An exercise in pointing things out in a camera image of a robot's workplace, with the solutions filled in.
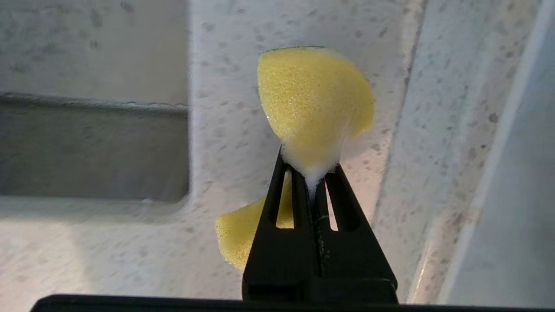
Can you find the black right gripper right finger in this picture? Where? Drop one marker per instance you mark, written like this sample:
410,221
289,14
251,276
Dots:
355,260

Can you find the stainless steel sink basin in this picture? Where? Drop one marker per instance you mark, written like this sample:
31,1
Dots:
86,147

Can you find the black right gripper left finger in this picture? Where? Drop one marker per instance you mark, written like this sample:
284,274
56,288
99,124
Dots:
277,260

